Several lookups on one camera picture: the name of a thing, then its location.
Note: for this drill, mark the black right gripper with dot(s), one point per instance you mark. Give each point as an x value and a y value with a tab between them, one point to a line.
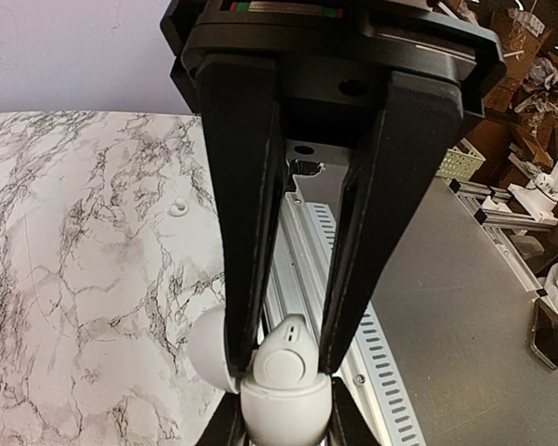
318	72

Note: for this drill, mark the white earbud on table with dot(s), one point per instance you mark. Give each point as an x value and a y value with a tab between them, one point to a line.
178	208

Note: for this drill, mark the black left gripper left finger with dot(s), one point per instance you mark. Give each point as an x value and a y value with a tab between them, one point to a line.
226	426

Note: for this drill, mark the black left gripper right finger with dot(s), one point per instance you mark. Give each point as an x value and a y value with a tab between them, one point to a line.
347	426

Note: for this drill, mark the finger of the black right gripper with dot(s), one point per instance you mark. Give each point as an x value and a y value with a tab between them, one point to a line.
242	209
392	167

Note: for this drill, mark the white earbud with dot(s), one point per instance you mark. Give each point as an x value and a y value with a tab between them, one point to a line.
178	208
288	356

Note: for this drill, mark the smartphone on side table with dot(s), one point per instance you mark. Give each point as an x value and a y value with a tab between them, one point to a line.
544	334

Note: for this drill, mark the white plastic basket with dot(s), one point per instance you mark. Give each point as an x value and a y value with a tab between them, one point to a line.
461	162

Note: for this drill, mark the aluminium front rail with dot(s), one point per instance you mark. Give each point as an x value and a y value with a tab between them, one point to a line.
293	397

